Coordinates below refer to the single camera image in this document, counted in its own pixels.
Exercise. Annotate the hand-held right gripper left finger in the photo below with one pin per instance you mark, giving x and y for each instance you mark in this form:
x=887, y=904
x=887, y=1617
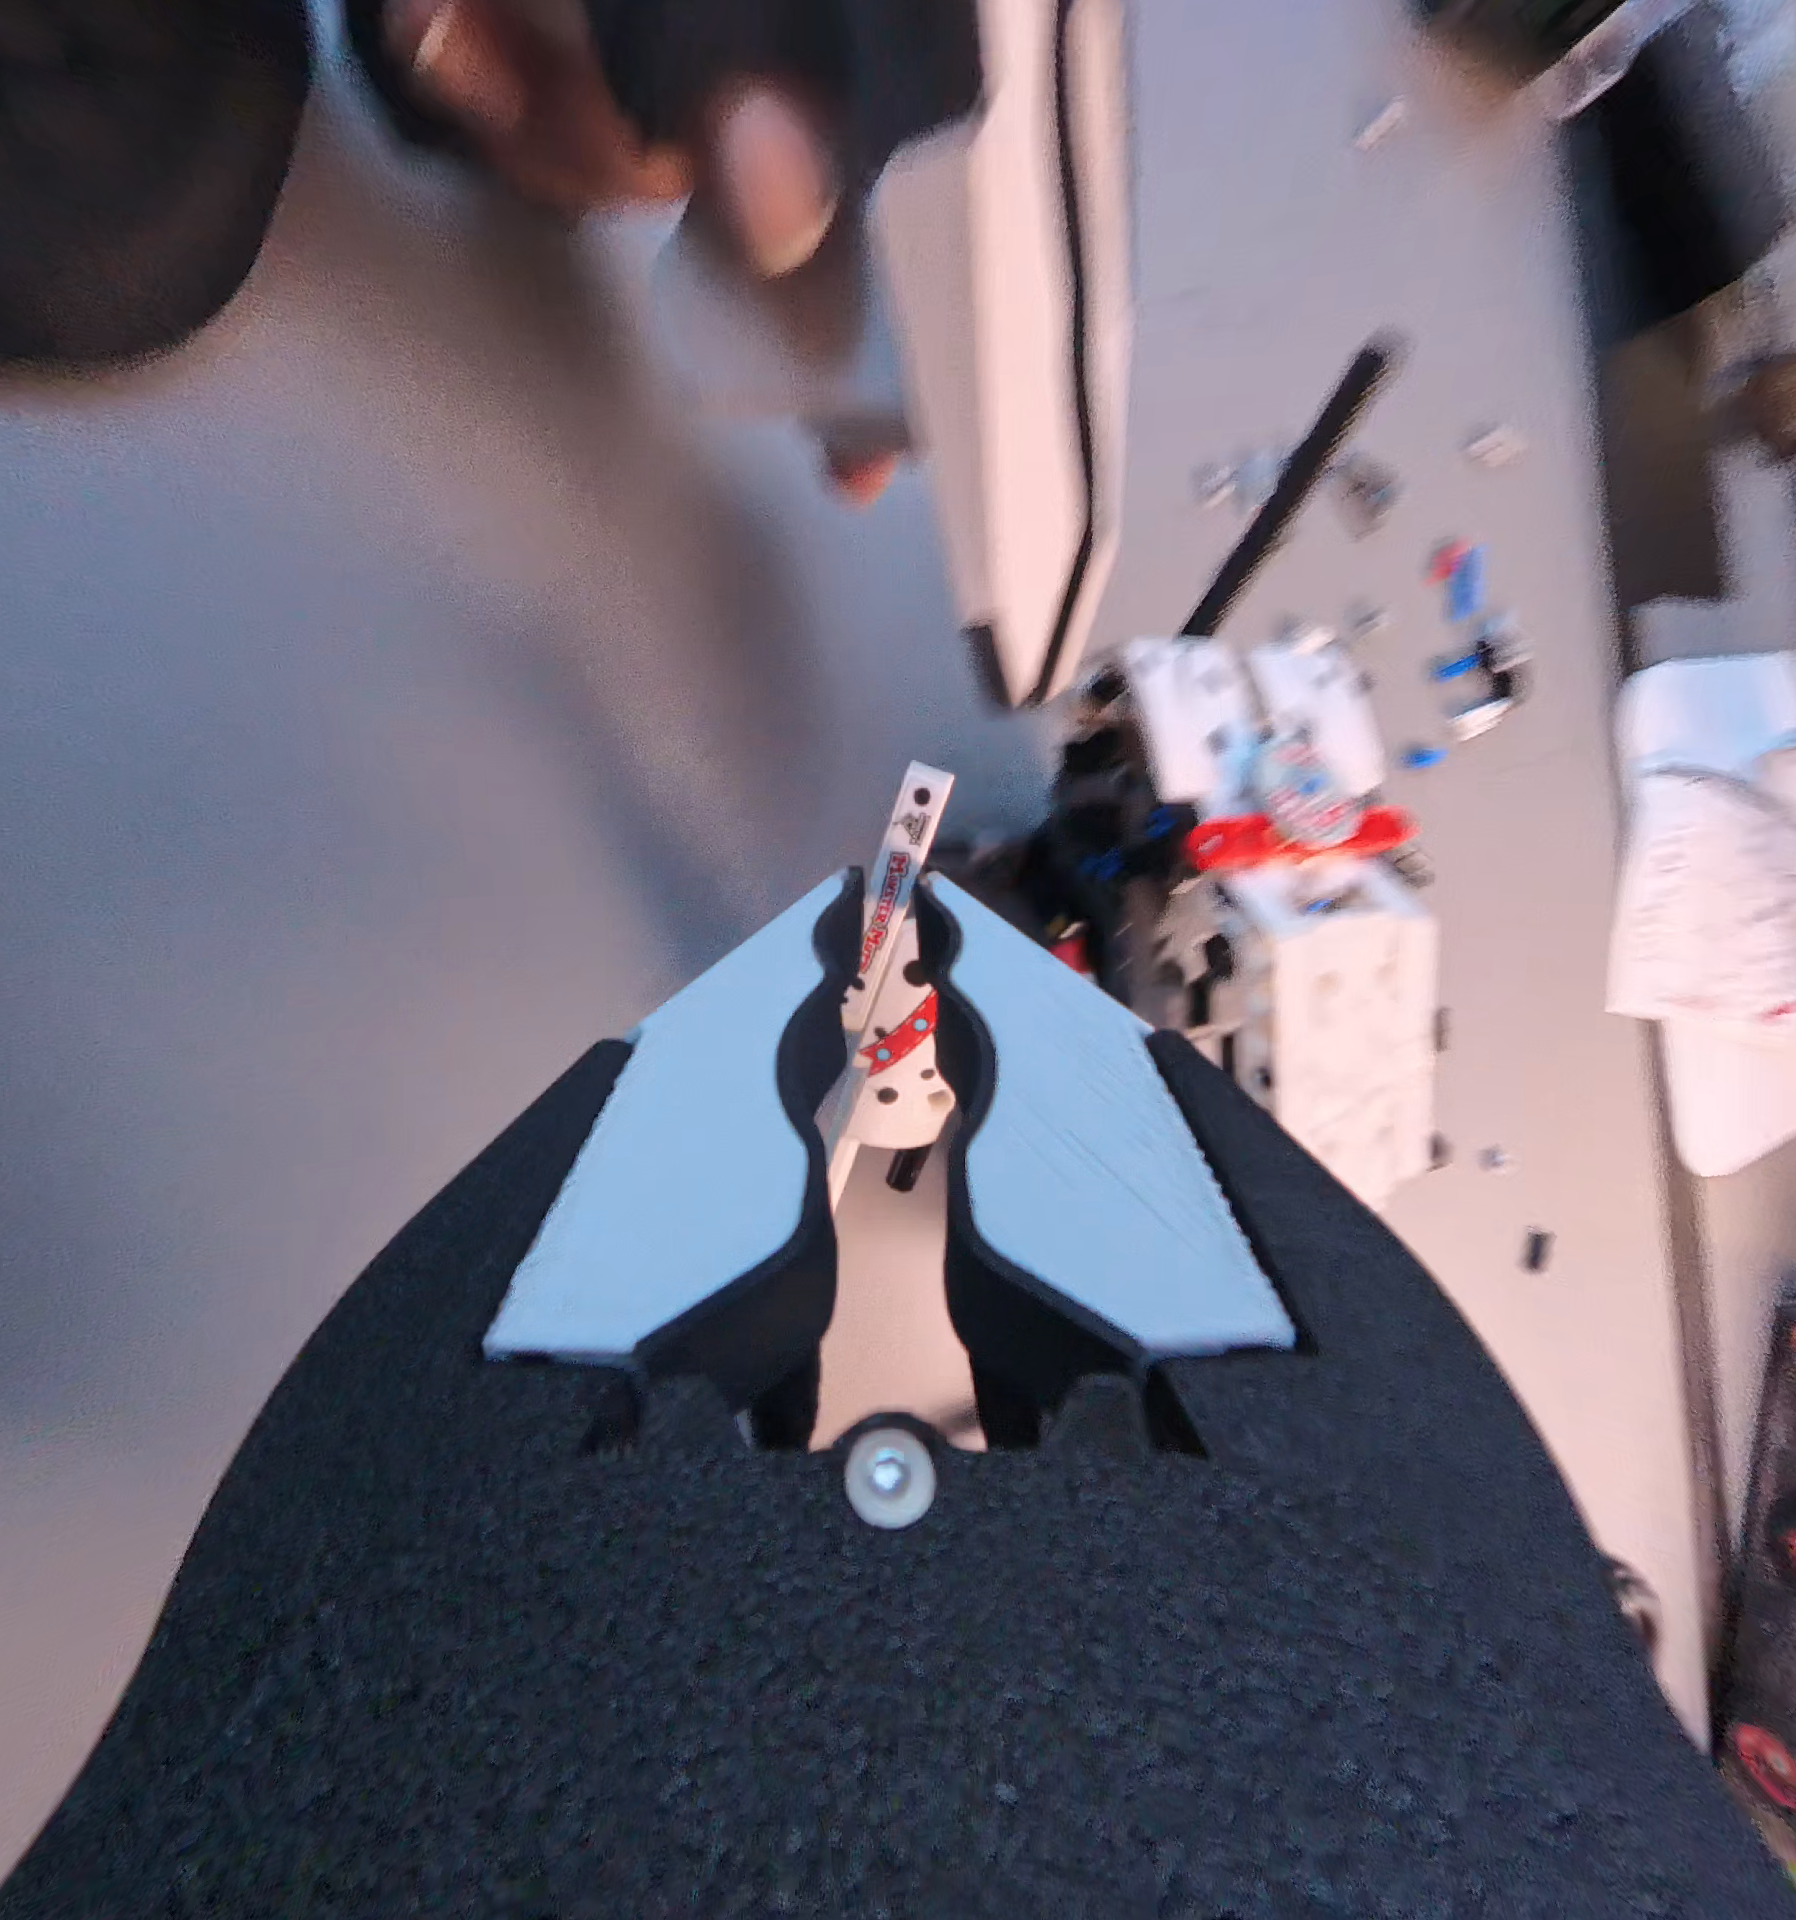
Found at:
x=668, y=1184

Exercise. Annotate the white beam with red label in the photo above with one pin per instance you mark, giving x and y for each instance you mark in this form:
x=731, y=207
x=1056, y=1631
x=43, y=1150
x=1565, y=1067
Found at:
x=916, y=825

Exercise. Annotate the black ribbed flexible rod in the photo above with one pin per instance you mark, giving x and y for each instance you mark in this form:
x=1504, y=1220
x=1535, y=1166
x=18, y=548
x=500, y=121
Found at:
x=1290, y=493

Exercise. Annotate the person's left hand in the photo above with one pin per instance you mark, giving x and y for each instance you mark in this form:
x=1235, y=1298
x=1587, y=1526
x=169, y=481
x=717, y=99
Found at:
x=539, y=121

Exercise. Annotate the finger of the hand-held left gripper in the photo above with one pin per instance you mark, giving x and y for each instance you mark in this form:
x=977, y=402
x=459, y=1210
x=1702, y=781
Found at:
x=1004, y=327

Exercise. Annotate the white toy truck chassis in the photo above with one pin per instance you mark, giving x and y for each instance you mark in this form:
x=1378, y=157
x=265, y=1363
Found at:
x=1349, y=1018

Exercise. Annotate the white spotted toy brick assembly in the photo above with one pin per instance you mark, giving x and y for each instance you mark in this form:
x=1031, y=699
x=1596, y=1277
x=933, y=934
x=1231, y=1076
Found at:
x=895, y=1048

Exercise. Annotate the scattered small building pieces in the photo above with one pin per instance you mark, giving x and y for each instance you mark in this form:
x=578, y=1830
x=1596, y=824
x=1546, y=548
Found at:
x=1467, y=648

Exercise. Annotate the grey desk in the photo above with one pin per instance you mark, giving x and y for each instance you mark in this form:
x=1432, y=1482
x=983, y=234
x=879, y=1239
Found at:
x=242, y=751

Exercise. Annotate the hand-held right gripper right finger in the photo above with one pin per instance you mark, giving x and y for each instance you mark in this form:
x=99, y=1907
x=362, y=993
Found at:
x=1105, y=1166

